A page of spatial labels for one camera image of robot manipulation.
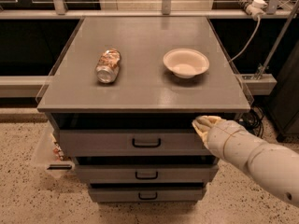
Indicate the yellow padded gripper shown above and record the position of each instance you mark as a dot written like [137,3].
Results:
[217,136]

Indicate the crushed soda can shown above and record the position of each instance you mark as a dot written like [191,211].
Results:
[108,66]

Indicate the dark cabinet at right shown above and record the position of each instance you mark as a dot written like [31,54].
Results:
[283,103]

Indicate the grey top drawer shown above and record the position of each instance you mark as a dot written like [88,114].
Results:
[100,143]

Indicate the black middle drawer handle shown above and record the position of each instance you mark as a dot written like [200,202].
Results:
[146,175]

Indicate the grey bottom drawer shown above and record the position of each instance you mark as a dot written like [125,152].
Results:
[168,194]

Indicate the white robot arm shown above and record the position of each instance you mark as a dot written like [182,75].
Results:
[273,167]

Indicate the clear plastic side bin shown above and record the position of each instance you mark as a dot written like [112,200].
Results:
[48,156]

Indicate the black bottom drawer handle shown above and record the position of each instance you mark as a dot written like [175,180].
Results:
[147,196]

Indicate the black drawer handle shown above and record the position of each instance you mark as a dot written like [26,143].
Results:
[147,196]
[146,144]
[146,175]

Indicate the grey middle drawer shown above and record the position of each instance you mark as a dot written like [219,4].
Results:
[171,169]

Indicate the white power strip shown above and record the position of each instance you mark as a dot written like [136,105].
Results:
[254,8]

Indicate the grey drawer cabinet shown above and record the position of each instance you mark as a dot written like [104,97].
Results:
[143,84]

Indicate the white paper bowl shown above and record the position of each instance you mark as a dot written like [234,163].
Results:
[186,63]

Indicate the metal diagonal strut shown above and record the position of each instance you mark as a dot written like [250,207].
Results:
[261,68]

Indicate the grey drawer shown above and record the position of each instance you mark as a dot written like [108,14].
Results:
[171,169]
[100,143]
[168,194]

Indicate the black top drawer handle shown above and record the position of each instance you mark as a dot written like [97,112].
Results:
[146,144]

